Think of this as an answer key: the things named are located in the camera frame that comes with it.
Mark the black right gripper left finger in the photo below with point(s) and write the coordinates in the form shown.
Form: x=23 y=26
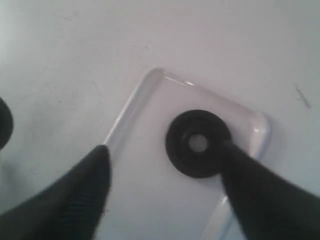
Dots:
x=69 y=209

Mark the white rectangular plastic tray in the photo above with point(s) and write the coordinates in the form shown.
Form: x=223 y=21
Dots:
x=150 y=199

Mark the black weight plate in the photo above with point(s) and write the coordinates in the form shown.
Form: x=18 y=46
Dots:
x=192 y=163
x=6 y=124

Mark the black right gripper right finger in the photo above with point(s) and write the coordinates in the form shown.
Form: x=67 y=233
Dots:
x=267 y=206

